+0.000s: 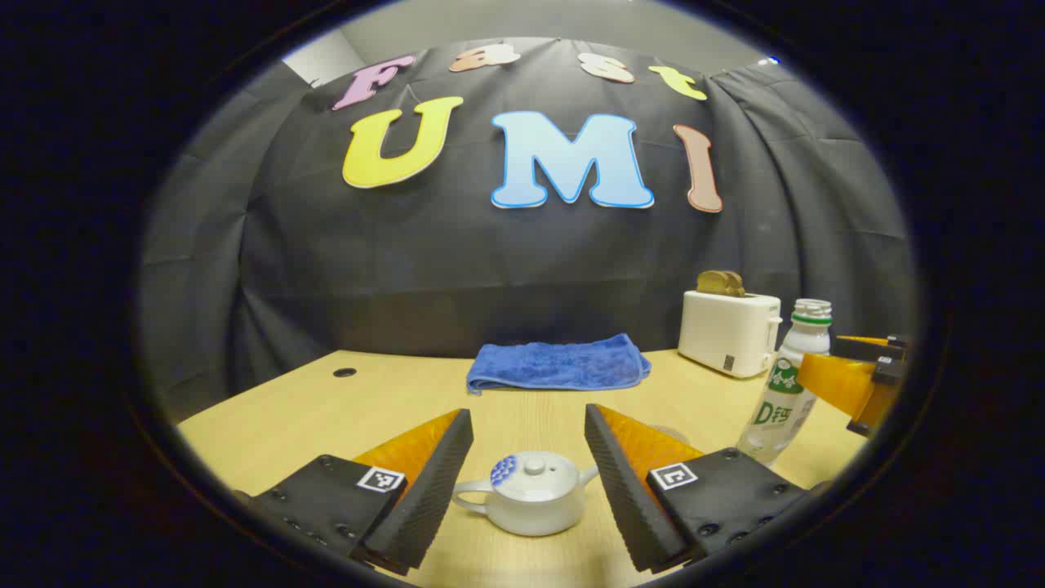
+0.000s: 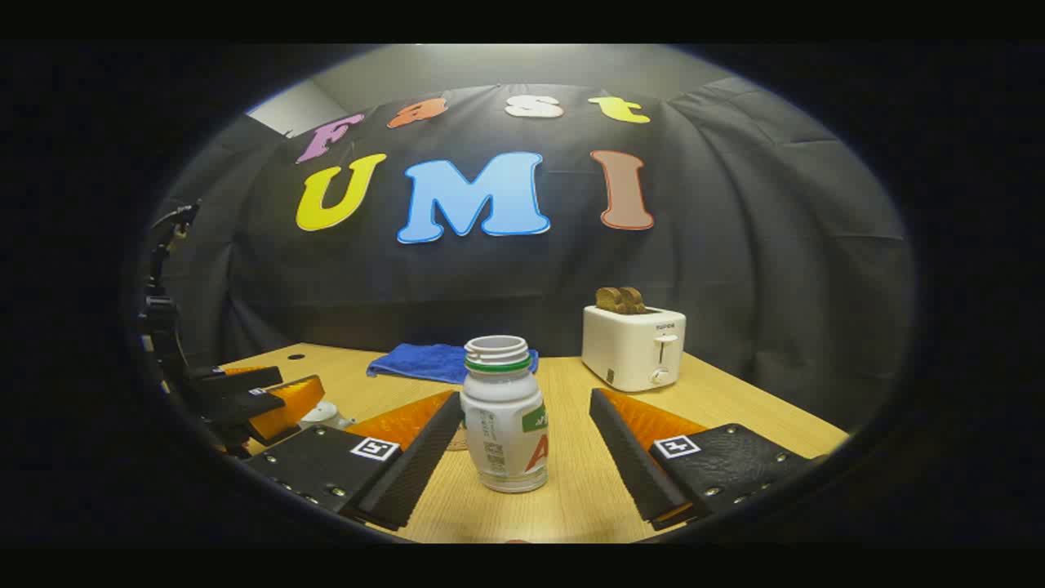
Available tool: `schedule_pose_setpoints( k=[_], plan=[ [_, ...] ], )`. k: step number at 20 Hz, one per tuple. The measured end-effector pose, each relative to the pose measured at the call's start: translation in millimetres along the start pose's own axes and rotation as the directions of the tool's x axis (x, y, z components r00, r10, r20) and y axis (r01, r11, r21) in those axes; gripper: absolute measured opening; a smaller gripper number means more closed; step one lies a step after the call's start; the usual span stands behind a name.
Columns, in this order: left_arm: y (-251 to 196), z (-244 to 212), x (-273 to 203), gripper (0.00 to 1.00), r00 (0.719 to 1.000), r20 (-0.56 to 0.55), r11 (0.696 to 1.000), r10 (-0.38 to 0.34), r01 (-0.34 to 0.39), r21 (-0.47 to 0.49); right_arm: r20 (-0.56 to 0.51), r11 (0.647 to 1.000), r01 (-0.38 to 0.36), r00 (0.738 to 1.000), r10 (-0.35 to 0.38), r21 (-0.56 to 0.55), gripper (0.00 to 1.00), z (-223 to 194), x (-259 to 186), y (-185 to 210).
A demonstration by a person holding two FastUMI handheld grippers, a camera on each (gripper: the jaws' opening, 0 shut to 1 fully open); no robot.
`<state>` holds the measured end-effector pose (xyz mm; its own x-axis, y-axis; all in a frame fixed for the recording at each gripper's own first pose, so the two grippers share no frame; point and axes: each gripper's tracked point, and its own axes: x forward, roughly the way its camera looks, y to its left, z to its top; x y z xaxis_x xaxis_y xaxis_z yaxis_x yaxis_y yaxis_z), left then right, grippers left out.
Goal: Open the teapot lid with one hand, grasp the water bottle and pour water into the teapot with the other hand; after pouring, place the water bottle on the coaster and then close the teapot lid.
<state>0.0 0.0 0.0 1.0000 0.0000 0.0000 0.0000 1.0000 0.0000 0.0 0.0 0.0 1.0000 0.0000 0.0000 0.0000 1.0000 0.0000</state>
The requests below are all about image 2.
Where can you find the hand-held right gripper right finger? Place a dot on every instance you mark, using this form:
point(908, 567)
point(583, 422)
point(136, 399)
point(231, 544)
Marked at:
point(624, 457)

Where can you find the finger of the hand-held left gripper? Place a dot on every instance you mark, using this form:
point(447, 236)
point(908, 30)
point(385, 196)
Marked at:
point(245, 406)
point(241, 380)

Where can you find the white teacup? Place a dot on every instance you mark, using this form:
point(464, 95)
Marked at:
point(322, 421)

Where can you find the blue towel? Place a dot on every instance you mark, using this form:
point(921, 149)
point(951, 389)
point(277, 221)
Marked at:
point(420, 362)

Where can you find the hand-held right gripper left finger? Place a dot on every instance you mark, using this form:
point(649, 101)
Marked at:
point(424, 465)

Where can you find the white water bottle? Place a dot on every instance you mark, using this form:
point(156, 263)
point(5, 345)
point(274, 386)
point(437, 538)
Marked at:
point(502, 408)

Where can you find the round cork coaster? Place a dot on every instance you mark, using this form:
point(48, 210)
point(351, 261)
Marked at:
point(455, 439)

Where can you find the white toaster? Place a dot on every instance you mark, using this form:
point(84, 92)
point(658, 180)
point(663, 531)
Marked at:
point(629, 347)

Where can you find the toasted bread slice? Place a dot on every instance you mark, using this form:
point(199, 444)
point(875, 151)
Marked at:
point(635, 300)
point(608, 300)

